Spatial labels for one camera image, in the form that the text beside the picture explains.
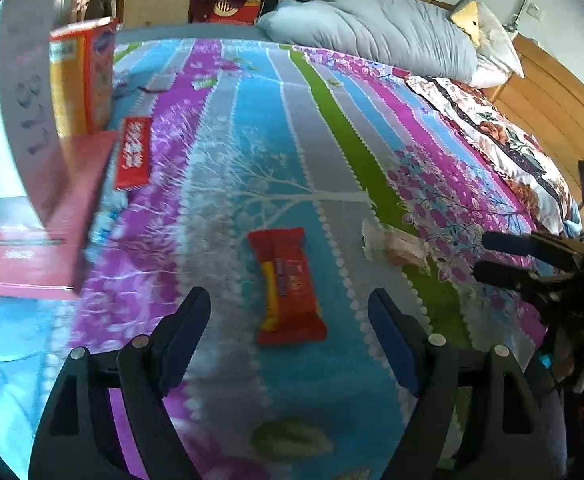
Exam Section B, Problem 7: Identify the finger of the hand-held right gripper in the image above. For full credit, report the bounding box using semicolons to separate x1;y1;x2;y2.
481;230;584;271
472;259;568;306

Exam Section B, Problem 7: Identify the red white-print snack packet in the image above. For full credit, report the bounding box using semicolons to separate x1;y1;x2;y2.
113;116;153;192

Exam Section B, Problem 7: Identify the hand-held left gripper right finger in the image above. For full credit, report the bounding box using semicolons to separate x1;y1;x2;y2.
367;287;570;480

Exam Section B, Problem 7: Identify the floral pillow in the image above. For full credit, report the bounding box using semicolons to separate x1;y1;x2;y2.
406;75;584;238

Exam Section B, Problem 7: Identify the clear pastry packet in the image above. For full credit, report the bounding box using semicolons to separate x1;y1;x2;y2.
362;218;430;273

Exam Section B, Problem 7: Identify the light blue duvet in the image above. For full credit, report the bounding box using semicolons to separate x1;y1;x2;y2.
257;0;479;85

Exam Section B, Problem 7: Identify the tall white box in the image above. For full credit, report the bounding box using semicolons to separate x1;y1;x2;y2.
0;0;73;226

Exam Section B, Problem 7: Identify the yellow pillow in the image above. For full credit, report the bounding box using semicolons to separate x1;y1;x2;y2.
448;0;488;46

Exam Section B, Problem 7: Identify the red gift box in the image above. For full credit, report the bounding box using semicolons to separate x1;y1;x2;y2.
192;0;263;26

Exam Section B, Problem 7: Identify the red yellow-striped snack packet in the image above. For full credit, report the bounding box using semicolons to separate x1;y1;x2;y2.
248;227;329;346

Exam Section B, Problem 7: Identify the wooden headboard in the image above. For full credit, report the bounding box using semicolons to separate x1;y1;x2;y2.
422;0;584;201

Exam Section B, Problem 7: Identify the white pillow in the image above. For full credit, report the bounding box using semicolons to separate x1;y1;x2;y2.
472;5;525;88

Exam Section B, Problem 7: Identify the orange cardboard box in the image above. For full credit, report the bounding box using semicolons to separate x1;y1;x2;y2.
49;16;123;138

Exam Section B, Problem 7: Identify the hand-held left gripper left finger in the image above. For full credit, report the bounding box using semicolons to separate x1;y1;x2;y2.
29;286;213;480

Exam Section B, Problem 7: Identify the colourful printed bedsheet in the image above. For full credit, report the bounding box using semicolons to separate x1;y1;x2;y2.
0;25;584;480

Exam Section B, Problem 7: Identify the flat pink box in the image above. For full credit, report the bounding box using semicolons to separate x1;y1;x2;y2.
0;130;120;301

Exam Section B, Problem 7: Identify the silver snack packet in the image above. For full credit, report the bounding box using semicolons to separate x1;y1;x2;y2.
139;74;174;93

